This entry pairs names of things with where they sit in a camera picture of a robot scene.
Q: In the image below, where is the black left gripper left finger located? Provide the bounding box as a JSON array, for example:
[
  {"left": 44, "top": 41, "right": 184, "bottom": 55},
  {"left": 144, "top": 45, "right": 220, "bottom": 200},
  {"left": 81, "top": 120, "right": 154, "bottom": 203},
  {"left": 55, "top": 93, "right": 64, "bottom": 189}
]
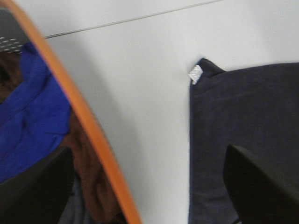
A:
[{"left": 0, "top": 147, "right": 74, "bottom": 224}]

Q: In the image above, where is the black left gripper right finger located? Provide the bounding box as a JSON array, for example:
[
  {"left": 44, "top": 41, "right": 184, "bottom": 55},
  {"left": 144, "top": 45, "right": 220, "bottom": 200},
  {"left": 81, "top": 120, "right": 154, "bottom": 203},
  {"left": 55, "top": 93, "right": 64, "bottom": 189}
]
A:
[{"left": 223, "top": 145, "right": 299, "bottom": 224}]

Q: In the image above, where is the dark navy towel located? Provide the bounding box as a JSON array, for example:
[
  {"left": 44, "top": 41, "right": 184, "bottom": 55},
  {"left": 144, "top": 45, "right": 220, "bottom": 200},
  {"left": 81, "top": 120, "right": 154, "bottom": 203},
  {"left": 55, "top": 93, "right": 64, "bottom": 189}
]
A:
[{"left": 188, "top": 58, "right": 299, "bottom": 224}]

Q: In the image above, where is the brown towel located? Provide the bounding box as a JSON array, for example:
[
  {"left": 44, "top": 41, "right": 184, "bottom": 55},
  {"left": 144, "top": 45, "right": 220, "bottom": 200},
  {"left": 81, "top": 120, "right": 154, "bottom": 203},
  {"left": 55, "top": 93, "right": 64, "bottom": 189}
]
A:
[{"left": 0, "top": 52, "right": 126, "bottom": 224}]

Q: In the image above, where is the blue towel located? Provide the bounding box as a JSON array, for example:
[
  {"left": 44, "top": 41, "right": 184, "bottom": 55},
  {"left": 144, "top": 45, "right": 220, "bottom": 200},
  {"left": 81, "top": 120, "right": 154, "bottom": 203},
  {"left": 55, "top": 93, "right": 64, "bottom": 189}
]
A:
[{"left": 0, "top": 43, "right": 71, "bottom": 182}]

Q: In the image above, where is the grey basket with orange rim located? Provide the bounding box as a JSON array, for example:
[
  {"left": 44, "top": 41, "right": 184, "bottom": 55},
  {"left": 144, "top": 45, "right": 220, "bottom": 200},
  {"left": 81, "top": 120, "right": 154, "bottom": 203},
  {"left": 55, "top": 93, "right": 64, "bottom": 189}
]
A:
[{"left": 0, "top": 0, "right": 141, "bottom": 224}]

